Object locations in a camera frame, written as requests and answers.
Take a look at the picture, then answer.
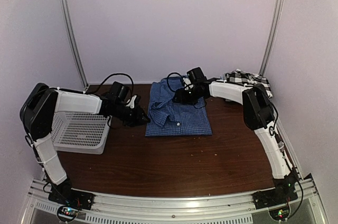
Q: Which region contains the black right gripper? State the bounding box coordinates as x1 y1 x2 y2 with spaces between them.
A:
173 86 204 105

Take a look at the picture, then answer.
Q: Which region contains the blue checked shirt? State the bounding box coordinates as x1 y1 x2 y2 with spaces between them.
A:
145 77 212 137

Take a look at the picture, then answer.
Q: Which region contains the right aluminium frame post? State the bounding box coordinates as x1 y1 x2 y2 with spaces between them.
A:
259 0 285 76

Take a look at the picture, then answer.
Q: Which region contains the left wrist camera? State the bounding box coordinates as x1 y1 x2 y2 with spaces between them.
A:
109 81 140 109

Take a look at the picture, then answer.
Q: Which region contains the black white plaid shirt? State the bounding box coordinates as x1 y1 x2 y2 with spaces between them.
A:
223 69 273 99

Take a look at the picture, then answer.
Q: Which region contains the left small circuit board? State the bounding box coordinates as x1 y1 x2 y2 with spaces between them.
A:
57 206 79 222

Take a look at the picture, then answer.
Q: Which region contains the white perforated plastic basket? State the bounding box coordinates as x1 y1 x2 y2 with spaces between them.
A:
52 112 110 155

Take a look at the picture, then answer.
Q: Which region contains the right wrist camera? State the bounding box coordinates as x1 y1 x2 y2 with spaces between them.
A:
183 67 207 90

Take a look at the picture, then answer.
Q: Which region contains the aluminium frame post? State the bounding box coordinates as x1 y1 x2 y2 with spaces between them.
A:
259 0 285 76
60 0 89 89

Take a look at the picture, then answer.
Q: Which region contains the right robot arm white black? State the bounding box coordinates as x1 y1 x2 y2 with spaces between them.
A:
173 80 296 204

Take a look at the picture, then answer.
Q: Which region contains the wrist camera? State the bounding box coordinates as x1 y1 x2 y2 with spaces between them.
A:
183 67 207 90
109 81 140 109

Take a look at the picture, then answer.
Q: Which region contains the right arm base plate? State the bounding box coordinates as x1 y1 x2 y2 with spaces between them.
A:
252 187 298 209

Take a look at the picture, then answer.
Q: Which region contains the right small circuit board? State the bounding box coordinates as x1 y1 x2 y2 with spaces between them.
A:
269 207 290 221

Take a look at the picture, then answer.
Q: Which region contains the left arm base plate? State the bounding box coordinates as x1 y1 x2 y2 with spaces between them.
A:
48 188 95 210

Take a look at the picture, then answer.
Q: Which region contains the front aluminium rail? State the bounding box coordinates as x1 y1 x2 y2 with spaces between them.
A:
25 179 322 224

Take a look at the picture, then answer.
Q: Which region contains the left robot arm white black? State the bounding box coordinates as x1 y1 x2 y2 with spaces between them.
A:
20 82 150 205

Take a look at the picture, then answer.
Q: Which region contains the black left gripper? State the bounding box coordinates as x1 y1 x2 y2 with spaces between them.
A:
113 102 151 127

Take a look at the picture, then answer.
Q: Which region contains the small circuit board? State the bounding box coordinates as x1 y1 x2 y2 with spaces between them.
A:
269 207 290 221
57 206 79 222

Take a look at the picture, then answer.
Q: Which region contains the left aluminium frame post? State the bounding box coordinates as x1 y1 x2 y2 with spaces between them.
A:
60 0 89 89

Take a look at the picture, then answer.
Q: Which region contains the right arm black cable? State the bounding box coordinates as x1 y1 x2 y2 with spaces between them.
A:
166 72 304 209

